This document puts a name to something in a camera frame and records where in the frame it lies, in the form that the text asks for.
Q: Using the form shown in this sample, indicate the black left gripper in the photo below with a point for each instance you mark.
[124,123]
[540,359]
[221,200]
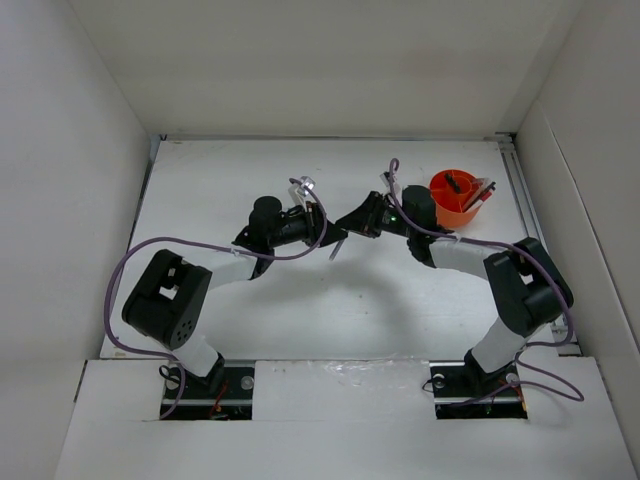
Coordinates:
[313,222]

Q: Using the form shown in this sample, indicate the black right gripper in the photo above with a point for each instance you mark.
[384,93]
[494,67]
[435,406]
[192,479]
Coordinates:
[364,220]

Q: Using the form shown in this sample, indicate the grey purple pen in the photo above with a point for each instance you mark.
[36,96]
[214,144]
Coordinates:
[336,250]

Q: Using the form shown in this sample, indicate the black handled scissors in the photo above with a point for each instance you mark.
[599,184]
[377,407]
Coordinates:
[453,183]

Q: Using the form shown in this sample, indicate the white marker red cap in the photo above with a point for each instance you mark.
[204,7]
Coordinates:
[477,195]

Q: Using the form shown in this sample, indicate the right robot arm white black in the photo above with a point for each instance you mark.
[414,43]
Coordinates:
[527,287]

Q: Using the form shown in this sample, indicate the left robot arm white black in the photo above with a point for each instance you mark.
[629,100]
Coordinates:
[166,303]

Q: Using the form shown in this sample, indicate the orange round divided container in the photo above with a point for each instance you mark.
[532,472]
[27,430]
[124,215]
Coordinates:
[449,204]

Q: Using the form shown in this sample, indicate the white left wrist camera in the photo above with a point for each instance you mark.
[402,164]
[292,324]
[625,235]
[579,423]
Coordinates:
[300,189]

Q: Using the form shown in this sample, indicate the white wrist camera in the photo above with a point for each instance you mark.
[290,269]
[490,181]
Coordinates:
[388,180]
[300,189]

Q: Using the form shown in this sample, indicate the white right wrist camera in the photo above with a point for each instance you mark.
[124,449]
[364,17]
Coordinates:
[388,180]

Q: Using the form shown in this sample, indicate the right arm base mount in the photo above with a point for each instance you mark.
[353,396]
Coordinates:
[462,393]

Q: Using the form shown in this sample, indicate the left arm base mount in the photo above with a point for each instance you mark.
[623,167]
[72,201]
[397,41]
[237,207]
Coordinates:
[229,399]

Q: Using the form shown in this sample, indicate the aluminium rail right side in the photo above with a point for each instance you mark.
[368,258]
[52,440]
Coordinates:
[563,335]

